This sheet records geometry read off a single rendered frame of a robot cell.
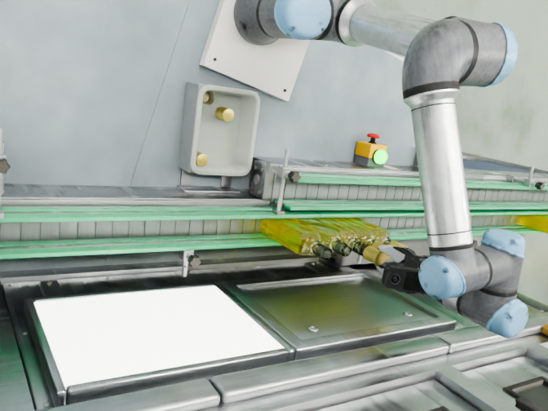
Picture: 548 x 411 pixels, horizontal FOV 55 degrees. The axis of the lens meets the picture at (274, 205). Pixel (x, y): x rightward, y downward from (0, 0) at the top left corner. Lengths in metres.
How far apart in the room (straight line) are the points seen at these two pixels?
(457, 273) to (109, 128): 0.86
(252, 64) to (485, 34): 0.64
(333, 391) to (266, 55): 0.88
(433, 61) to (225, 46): 0.63
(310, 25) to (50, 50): 0.58
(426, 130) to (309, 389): 0.49
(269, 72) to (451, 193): 0.71
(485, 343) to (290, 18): 0.86
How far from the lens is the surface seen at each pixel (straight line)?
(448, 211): 0.94
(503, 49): 1.07
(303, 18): 1.26
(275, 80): 1.49
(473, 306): 1.10
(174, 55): 1.38
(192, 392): 0.90
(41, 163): 1.33
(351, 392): 1.02
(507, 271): 1.04
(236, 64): 1.43
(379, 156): 1.66
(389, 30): 1.20
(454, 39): 0.98
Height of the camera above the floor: 2.04
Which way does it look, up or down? 54 degrees down
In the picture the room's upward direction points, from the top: 117 degrees clockwise
